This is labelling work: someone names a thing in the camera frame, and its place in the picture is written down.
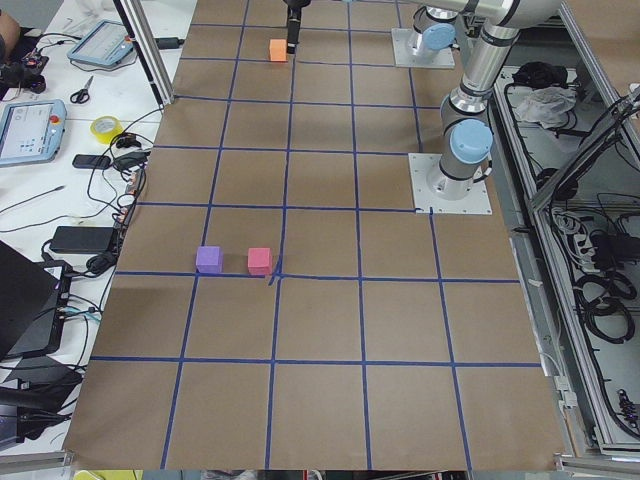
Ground pink foam cube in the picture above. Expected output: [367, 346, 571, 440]
[247, 247, 273, 276]

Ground silver robot arm holding side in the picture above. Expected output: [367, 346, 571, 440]
[413, 1, 560, 201]

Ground blue teach pendant lower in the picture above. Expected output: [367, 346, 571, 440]
[1, 99, 67, 167]

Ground orange foam cube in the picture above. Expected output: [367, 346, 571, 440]
[269, 38, 288, 63]

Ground black power adapter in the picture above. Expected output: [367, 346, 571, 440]
[50, 226, 115, 254]

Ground black gripper holding side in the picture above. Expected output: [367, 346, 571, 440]
[284, 0, 309, 54]

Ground white crumpled cloth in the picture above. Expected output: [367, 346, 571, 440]
[514, 87, 577, 129]

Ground yellow tape roll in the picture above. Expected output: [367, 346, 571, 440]
[90, 115, 124, 145]

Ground purple foam cube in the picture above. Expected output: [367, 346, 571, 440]
[196, 246, 224, 274]

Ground blue teach pendant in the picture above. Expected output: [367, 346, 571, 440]
[67, 20, 133, 69]
[1, 99, 67, 167]

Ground brown paper grid mat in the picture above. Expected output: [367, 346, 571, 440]
[65, 1, 565, 471]

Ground blue teach pendant upper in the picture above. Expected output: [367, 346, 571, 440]
[67, 20, 133, 69]

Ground black handled scissors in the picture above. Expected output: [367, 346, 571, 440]
[69, 76, 94, 105]

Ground black laptop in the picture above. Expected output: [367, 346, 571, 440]
[1, 243, 71, 360]

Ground aluminium frame post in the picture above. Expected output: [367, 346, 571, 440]
[113, 0, 174, 108]

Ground black phone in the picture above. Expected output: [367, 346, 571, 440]
[72, 154, 111, 170]

